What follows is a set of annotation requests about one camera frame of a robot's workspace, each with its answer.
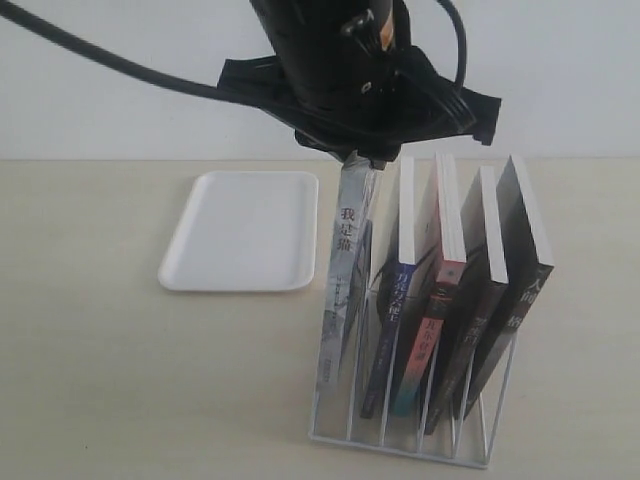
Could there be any red spine book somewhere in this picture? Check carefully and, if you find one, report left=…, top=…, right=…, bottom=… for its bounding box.
left=391, top=154, right=467, bottom=417

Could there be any dark spine thin book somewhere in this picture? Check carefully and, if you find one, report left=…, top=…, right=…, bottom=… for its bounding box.
left=424, top=166, right=509, bottom=435

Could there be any black cover book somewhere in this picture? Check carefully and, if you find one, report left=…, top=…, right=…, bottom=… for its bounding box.
left=464, top=155, right=555, bottom=415

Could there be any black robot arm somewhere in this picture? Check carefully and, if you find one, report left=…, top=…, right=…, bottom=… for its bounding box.
left=217, top=1, right=501, bottom=169

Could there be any grey spine book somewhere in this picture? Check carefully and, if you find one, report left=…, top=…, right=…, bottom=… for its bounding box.
left=316, top=155, right=378, bottom=392

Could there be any blue spine book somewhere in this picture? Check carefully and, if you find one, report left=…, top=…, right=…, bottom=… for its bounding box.
left=360, top=157, right=416, bottom=419

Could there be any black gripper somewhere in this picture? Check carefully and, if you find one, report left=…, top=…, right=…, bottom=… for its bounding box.
left=218, top=45, right=502, bottom=171

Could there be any white wire book rack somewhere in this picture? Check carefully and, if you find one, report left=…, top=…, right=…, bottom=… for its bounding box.
left=308, top=291, right=517, bottom=469

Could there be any white plastic tray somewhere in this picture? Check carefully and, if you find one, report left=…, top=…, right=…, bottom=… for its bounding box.
left=157, top=170, right=319, bottom=293

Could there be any black cable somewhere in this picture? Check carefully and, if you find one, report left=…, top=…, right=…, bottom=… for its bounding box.
left=0, top=0, right=226, bottom=101

